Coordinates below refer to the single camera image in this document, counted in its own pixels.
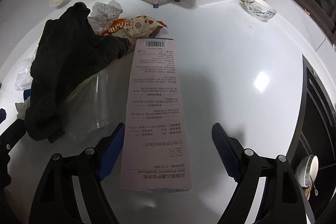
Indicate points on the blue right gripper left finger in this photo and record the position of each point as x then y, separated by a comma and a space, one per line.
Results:
109, 149

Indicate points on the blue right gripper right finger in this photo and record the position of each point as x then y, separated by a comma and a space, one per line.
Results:
227, 151

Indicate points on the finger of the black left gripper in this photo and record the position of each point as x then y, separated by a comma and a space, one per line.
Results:
12, 135

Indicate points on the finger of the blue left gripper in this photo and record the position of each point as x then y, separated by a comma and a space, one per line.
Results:
2, 115

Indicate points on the clear plastic bag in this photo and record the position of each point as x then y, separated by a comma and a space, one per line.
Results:
24, 78

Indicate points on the black cloth rag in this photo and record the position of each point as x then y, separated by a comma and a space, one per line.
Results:
68, 53

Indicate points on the orange snack wrapper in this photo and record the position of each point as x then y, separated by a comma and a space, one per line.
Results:
138, 27

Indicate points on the black kitchen sink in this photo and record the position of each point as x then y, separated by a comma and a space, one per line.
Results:
314, 134

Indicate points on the white dishes in sink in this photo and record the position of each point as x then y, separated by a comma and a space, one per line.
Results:
306, 174

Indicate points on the crumpled white paper tissue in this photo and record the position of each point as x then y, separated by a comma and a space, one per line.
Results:
103, 15

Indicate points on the patterned ceramic bowl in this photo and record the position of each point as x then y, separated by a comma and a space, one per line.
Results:
260, 10

